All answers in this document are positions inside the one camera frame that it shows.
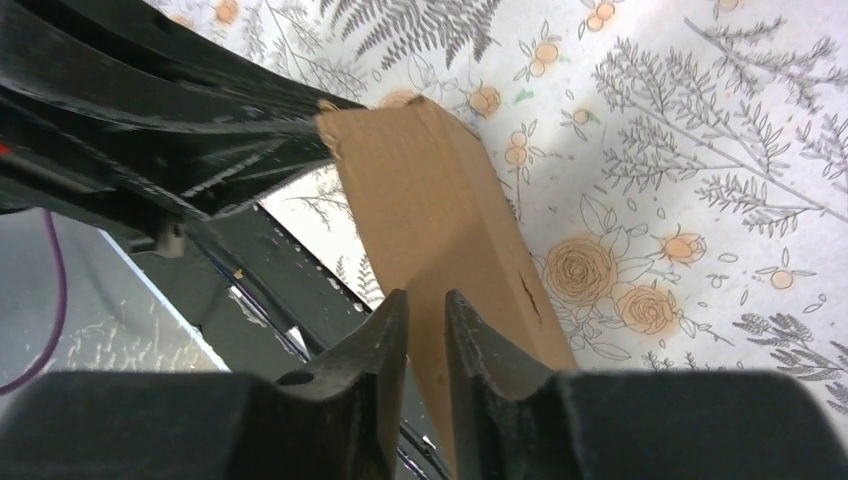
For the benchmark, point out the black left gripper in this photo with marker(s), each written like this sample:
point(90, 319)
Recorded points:
point(200, 133)

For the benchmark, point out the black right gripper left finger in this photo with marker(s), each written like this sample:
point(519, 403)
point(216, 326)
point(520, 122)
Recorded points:
point(116, 425)

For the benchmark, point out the cardboard box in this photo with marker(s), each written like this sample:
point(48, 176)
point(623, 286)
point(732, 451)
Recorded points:
point(432, 217)

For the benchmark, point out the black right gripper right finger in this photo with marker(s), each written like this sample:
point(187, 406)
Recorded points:
point(515, 418)

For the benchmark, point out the floral patterned table mat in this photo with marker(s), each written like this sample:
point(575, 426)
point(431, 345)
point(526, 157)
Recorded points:
point(678, 168)

